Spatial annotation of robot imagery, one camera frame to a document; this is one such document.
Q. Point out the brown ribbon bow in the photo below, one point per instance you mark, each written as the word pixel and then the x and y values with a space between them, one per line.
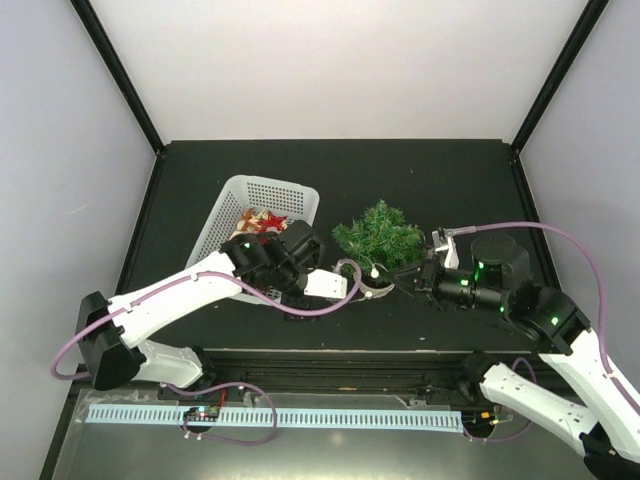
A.
pixel 250 222

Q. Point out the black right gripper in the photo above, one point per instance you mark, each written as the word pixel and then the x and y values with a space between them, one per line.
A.
pixel 427 280

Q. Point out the white tree pot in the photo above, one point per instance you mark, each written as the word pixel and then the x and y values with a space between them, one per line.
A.
pixel 374 290

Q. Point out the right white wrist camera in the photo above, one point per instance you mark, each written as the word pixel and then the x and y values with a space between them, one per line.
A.
pixel 445 247

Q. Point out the white perforated plastic basket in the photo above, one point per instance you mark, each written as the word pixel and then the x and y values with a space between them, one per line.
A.
pixel 270 192

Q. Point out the white slotted cable duct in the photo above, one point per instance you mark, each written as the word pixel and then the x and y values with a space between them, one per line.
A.
pixel 292 418

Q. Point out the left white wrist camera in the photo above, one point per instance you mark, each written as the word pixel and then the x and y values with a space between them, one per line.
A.
pixel 324 284

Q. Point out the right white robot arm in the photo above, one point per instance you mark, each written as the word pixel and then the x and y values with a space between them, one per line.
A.
pixel 601 427

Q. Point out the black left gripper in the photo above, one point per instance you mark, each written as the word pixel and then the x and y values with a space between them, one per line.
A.
pixel 303 302

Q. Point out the small green christmas tree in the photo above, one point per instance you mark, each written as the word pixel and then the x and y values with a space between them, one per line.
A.
pixel 381 239

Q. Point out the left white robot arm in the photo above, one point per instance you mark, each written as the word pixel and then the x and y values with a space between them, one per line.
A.
pixel 114 334

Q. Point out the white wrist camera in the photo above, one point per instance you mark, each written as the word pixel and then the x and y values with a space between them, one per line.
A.
pixel 324 284
pixel 445 247

